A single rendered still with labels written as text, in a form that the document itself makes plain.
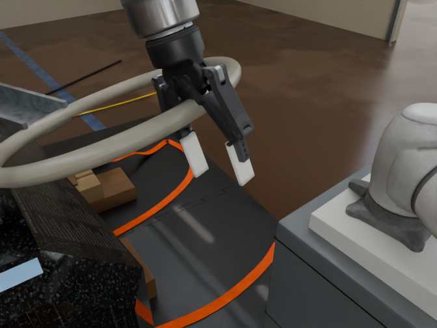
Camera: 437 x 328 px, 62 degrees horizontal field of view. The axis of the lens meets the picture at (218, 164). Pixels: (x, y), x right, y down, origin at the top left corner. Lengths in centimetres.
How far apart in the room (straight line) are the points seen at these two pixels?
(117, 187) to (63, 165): 172
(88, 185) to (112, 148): 164
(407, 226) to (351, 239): 12
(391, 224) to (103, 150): 65
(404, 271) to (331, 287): 18
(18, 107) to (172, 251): 115
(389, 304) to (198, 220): 137
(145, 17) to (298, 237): 64
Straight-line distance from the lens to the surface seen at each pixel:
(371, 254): 87
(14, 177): 56
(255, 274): 183
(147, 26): 48
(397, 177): 81
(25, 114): 100
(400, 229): 91
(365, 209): 93
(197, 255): 190
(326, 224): 91
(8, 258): 98
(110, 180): 228
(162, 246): 195
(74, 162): 50
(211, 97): 50
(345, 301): 94
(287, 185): 236
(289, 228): 94
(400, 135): 80
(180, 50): 48
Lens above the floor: 146
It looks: 36 degrees down
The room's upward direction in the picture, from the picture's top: straight up
